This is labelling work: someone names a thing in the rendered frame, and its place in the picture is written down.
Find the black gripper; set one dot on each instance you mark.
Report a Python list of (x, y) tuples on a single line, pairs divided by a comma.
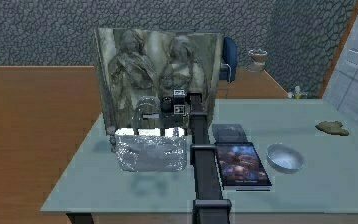
[(167, 105)]

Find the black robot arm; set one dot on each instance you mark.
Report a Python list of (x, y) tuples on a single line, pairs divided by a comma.
[(205, 166)]

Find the beige figure-printed tote bag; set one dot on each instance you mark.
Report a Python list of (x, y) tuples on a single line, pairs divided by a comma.
[(147, 73)]

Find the dark grey flat book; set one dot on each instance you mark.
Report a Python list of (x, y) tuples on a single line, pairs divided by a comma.
[(229, 133)]

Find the blue office chair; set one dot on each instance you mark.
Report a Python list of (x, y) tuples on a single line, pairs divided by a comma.
[(230, 56)]

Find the book with dark picture cover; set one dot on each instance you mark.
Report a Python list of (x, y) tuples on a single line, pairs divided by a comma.
[(242, 165)]

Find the brown and white jar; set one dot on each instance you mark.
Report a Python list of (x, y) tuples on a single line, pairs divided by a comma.
[(257, 60)]

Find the silver metal bowl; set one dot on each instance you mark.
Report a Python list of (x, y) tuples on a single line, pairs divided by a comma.
[(285, 158)]

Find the small yellow white figure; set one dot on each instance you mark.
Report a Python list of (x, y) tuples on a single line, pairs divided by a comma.
[(297, 92)]

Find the pale glass-topped table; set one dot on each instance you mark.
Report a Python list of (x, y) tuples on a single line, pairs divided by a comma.
[(303, 193)]

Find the brown lumpy food piece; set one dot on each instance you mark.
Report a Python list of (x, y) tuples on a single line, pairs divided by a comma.
[(332, 128)]

